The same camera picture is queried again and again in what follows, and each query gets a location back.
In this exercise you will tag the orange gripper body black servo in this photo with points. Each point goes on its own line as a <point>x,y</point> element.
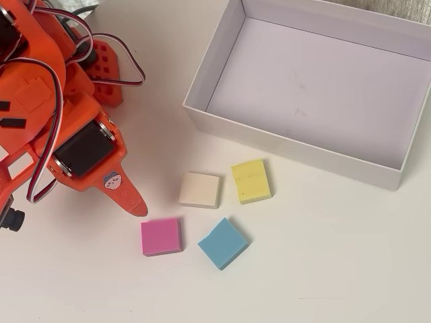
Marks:
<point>82,149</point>

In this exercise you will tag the orange gripper finger with sticker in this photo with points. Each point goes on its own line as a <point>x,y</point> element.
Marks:
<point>129,196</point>

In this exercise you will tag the pink foam cuboid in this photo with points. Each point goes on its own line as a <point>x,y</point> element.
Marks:
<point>161,237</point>

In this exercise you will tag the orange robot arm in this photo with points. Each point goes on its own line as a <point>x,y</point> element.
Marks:
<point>43,43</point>

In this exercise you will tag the cream foam cuboid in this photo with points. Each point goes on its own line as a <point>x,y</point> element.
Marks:
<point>199,189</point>

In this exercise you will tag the blue foam cuboid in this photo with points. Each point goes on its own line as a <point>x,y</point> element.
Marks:
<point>223,245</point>

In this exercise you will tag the yellow foam cuboid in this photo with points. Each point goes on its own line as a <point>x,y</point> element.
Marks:
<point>252,181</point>

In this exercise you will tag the white cardboard box bin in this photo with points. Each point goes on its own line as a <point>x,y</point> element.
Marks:
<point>313,97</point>

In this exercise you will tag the beige woven curtain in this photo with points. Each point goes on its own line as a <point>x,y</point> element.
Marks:
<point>404,8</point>

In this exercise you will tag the orange robot base plate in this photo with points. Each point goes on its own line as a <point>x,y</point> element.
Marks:
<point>107,67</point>

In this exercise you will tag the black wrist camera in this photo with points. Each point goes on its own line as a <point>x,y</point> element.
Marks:
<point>15,218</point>

